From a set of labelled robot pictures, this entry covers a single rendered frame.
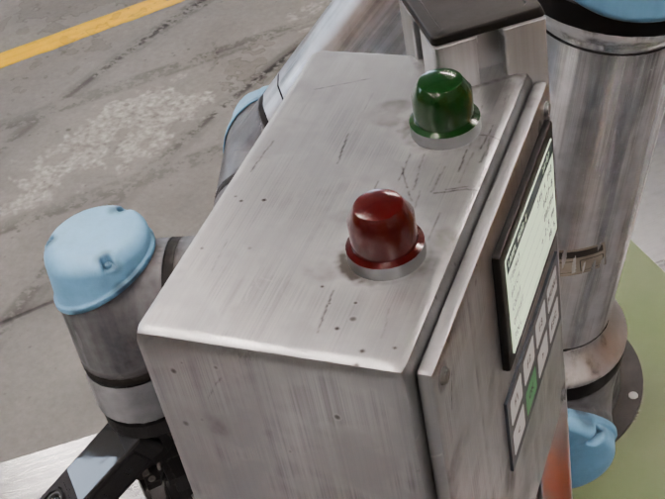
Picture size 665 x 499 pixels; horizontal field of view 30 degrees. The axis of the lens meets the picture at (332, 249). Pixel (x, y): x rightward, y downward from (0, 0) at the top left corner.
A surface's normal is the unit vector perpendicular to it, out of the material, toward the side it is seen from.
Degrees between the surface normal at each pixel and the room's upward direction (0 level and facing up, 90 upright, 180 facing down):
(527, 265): 90
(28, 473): 0
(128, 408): 90
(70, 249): 0
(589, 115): 92
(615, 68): 94
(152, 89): 0
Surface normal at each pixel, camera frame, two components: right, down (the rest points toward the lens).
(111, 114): -0.16, -0.75
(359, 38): -0.42, 0.47
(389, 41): -0.14, 0.67
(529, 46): 0.25, 0.59
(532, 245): 0.93, 0.11
